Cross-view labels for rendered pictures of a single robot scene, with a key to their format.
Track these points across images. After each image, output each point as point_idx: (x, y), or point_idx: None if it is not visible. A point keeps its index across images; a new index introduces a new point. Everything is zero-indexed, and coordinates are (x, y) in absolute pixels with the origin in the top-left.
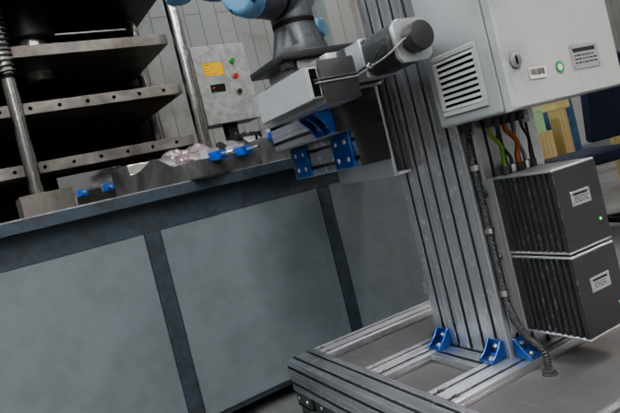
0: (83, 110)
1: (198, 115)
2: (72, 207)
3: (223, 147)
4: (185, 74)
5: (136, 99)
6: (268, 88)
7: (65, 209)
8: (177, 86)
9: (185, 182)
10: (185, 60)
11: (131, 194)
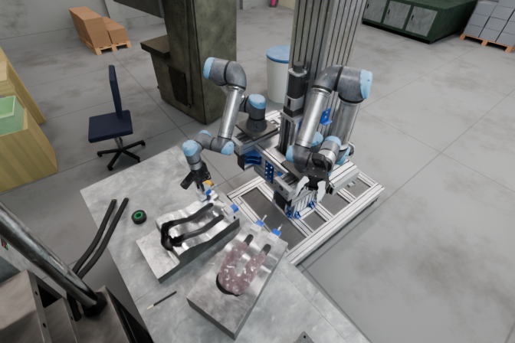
0: None
1: (72, 272)
2: (336, 309)
3: (192, 248)
4: (44, 249)
5: (49, 334)
6: (342, 182)
7: (340, 313)
8: (30, 274)
9: (285, 257)
10: (36, 236)
11: (309, 282)
